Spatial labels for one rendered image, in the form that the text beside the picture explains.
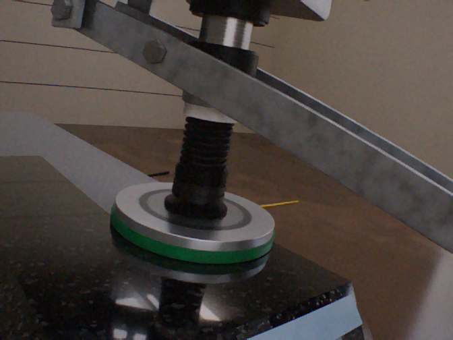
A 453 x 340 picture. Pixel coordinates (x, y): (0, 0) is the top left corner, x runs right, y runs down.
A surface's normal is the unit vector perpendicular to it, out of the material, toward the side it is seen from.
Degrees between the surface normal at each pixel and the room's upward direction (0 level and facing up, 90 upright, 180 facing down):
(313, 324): 45
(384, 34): 90
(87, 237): 0
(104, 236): 0
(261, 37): 90
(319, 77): 90
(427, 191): 90
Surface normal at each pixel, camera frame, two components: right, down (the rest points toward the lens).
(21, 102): 0.59, 0.29
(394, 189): -0.44, 0.14
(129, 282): 0.18, -0.96
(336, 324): 0.58, -0.47
